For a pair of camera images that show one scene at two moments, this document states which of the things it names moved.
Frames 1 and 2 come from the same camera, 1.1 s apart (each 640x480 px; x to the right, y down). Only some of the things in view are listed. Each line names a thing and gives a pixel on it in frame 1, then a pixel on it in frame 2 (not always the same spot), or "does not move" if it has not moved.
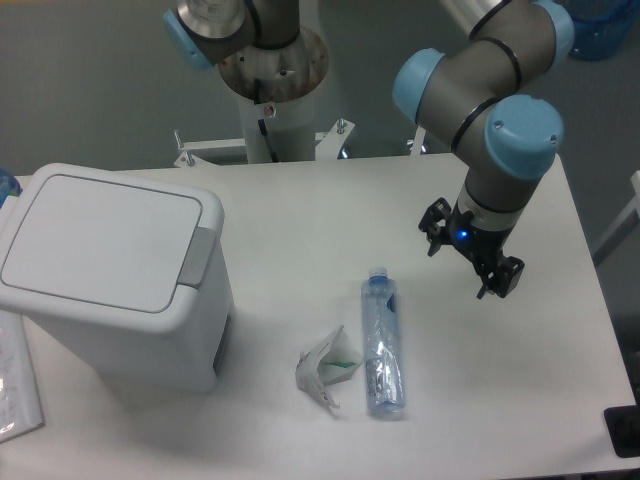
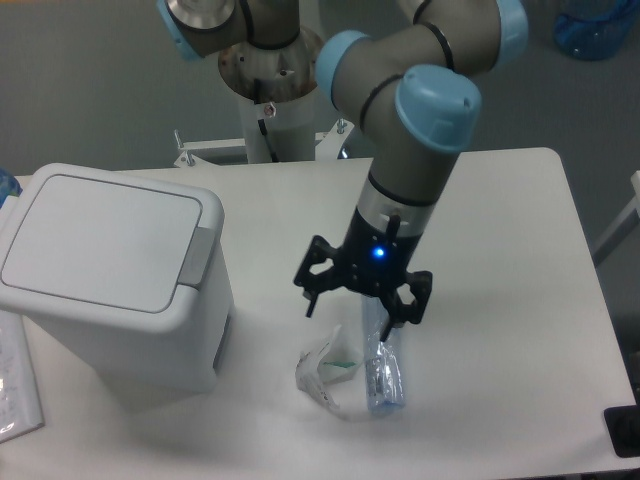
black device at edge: (623, 425) does not move
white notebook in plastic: (20, 405) does not move
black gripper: (481, 245) -> (375, 259)
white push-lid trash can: (132, 273) does not move
